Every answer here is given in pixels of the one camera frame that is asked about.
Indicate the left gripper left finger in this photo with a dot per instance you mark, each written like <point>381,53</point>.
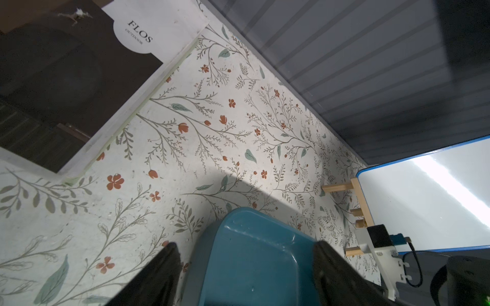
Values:
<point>156,284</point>

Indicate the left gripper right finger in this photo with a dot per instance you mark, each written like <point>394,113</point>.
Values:
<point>337,283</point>

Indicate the teal plastic storage tray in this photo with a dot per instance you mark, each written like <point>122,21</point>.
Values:
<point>249,258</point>

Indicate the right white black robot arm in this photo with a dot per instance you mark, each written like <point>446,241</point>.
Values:
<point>449,278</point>

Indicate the small wooden easel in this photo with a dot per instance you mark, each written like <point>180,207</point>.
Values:
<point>351,205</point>

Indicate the blue framed whiteboard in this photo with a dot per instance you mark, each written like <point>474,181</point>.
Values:
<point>439,199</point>

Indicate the interior design trends book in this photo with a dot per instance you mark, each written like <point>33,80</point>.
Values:
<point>74,72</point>

